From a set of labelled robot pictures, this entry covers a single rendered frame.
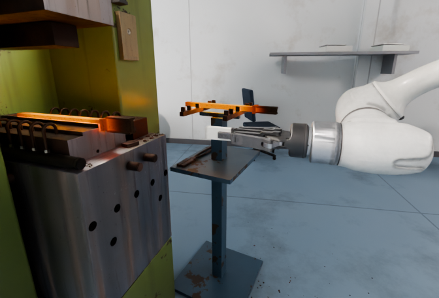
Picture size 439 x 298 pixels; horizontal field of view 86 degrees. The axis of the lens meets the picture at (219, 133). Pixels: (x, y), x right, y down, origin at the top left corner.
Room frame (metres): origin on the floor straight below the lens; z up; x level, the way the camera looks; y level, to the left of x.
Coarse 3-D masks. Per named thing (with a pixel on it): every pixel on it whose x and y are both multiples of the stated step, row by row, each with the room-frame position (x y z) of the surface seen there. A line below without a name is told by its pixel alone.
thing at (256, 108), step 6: (186, 102) 1.19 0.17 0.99; (192, 102) 1.18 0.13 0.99; (198, 102) 1.18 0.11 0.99; (216, 108) 1.11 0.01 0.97; (222, 108) 1.09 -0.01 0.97; (228, 108) 1.08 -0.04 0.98; (234, 108) 1.06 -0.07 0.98; (240, 108) 1.05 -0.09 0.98; (246, 108) 1.03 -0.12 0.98; (252, 108) 1.01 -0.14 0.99; (258, 108) 1.02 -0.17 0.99; (264, 108) 1.01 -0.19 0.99; (270, 108) 0.99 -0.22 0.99; (276, 108) 0.98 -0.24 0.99
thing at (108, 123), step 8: (24, 112) 0.79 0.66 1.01; (32, 112) 0.79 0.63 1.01; (72, 120) 0.70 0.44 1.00; (80, 120) 0.68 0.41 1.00; (88, 120) 0.67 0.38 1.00; (96, 120) 0.66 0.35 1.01; (104, 120) 0.65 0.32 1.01; (112, 120) 0.66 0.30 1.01; (120, 120) 0.65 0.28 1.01; (128, 120) 0.63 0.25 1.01; (104, 128) 0.65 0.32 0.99; (112, 128) 0.66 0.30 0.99; (120, 128) 0.65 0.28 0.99; (128, 128) 0.64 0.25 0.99
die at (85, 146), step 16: (0, 128) 0.68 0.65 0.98; (48, 128) 0.64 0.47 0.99; (64, 128) 0.64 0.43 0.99; (80, 128) 0.64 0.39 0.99; (96, 128) 0.64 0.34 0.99; (16, 144) 0.62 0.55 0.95; (48, 144) 0.58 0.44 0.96; (64, 144) 0.56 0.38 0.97; (80, 144) 0.59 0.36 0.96; (96, 144) 0.63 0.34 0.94; (112, 144) 0.69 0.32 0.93
